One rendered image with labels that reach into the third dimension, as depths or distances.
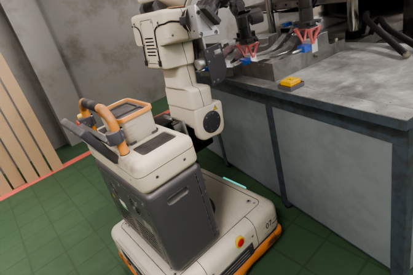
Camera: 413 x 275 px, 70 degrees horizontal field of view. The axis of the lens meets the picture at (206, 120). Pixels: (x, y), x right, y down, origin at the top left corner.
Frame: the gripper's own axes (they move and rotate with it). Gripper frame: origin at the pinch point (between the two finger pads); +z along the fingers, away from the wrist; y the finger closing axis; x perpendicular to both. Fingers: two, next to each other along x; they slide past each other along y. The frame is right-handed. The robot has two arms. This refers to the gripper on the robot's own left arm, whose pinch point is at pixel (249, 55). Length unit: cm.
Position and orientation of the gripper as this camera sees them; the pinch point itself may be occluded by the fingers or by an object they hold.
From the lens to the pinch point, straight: 155.4
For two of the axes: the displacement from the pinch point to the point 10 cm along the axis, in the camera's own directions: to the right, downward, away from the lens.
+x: -8.5, 3.9, -3.7
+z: 2.3, 8.9, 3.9
